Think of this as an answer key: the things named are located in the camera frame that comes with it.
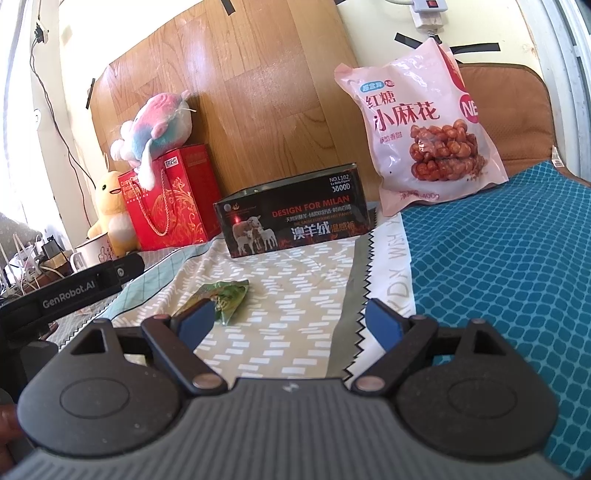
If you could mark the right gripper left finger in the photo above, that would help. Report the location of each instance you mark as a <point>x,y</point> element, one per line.
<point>173,339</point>

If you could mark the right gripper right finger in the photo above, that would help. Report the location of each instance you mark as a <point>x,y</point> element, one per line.
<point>406,343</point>

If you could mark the green pea snack bag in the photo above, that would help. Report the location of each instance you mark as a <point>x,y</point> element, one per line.
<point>226,296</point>

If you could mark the person's left hand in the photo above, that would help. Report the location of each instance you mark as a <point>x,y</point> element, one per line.
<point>9,430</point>

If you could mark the white enamel mug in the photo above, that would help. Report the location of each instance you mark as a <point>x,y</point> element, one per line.
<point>92,252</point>

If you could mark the beige patterned cloth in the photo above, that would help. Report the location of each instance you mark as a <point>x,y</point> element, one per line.
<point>304,315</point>

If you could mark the red gift box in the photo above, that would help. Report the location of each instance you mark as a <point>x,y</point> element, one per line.
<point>179,210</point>

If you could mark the yellow duck plush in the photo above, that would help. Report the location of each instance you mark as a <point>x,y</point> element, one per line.
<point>113,217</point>

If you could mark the teal patterned blanket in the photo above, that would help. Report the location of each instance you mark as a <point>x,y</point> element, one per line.
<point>518,256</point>

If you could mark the black sheep print box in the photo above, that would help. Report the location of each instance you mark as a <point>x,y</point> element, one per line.
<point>311,208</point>

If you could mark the pink fried twist bag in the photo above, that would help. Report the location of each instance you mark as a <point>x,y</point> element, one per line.
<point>423,129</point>

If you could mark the pastel unicorn plush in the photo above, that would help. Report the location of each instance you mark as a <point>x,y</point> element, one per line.
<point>162,124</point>

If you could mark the brown cushion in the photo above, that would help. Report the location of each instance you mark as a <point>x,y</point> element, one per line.
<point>515,109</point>

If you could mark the wooden pattern board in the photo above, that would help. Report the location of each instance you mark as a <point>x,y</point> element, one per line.
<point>263,97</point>

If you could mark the white power strip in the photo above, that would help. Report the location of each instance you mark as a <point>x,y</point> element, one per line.
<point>428,14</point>

